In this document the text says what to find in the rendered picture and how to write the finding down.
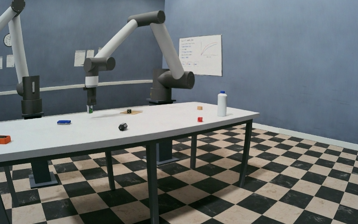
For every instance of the white bottle with blue cap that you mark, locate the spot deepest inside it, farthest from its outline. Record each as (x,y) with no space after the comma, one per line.
(222,104)

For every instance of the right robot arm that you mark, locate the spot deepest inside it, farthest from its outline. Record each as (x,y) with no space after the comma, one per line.
(28,86)

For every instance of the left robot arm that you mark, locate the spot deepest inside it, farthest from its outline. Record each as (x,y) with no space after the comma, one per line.
(163,79)

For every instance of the orange pocket multimeter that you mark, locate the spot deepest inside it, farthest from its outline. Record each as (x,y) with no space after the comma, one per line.
(4,139)

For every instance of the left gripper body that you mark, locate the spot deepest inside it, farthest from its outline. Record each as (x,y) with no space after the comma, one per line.
(90,85)

